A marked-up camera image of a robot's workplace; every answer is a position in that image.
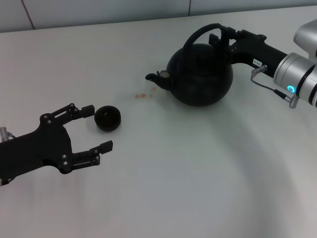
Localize left gripper cable with plug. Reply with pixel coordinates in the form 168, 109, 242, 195
0, 126, 17, 142

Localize small dark teacup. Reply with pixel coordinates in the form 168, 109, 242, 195
94, 105, 122, 131

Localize brown tea spill drops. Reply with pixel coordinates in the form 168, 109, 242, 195
134, 86, 157, 99

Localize gripper cable with plug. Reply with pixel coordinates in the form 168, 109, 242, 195
250, 64, 301, 109
0, 126, 17, 142

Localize black round teapot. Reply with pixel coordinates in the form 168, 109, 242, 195
145, 23, 234, 107

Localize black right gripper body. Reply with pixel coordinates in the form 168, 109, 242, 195
229, 29, 290, 73

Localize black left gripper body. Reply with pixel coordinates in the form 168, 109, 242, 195
0, 113, 74, 186

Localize right gripper cable with plug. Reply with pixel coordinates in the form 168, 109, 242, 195
250, 64, 301, 109

